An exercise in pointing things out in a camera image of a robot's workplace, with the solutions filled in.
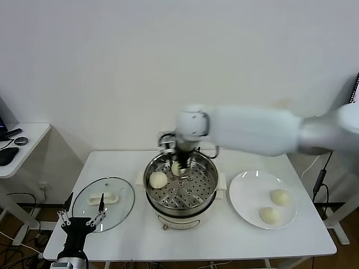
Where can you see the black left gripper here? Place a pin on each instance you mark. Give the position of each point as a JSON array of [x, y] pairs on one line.
[[77, 227]]

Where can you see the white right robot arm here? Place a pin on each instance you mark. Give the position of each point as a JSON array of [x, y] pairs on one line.
[[252, 129]]

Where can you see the black computer mouse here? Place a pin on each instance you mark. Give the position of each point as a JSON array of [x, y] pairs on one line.
[[8, 157]]

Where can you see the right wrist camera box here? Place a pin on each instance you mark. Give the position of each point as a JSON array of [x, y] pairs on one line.
[[166, 143]]

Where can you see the round black puck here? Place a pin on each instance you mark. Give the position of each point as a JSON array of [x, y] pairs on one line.
[[21, 141]]

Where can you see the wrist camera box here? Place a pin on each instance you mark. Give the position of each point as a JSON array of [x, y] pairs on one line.
[[60, 264], [166, 143]]

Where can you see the white wall socket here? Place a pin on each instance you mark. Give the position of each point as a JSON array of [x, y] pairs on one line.
[[45, 187]]

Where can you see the white desk holding mouse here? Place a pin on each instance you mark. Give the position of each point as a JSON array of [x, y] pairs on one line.
[[31, 140]]

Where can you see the white electric cooking pot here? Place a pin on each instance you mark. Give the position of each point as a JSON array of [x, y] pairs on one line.
[[179, 221]]

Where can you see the white steamed baozi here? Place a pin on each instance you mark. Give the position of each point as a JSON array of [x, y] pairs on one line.
[[279, 197], [175, 169], [269, 215], [158, 180]]

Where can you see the black remote stick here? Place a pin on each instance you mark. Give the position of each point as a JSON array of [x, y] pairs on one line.
[[13, 133]]

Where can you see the perforated steel steamer basket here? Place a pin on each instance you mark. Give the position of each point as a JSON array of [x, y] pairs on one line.
[[185, 196]]

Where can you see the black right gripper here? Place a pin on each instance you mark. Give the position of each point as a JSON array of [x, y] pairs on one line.
[[183, 158]]

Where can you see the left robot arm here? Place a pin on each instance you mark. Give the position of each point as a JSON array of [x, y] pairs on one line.
[[74, 259]]

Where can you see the open black laptop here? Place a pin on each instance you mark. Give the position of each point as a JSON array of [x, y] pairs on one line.
[[356, 89]]

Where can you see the white desk holding laptop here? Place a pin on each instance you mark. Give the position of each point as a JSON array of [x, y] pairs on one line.
[[350, 159]]

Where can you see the dark monitor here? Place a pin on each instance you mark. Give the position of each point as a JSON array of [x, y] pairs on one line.
[[7, 115]]

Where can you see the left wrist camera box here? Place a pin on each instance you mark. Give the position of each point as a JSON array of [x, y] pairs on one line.
[[60, 264]]

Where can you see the white round plate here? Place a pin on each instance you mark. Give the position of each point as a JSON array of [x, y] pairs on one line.
[[252, 190]]

